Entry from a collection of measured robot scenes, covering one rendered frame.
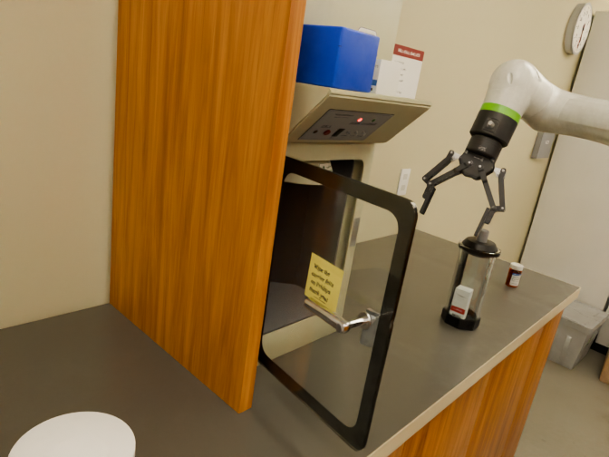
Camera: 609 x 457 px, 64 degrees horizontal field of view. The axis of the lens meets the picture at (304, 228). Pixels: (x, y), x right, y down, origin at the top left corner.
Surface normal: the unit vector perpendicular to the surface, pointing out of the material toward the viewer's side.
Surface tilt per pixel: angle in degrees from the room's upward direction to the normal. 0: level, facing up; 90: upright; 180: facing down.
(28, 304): 90
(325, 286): 90
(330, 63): 90
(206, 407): 0
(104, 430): 0
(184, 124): 90
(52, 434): 0
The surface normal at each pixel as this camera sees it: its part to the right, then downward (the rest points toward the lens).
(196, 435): 0.15, -0.94
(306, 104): -0.68, 0.12
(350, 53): 0.72, 0.31
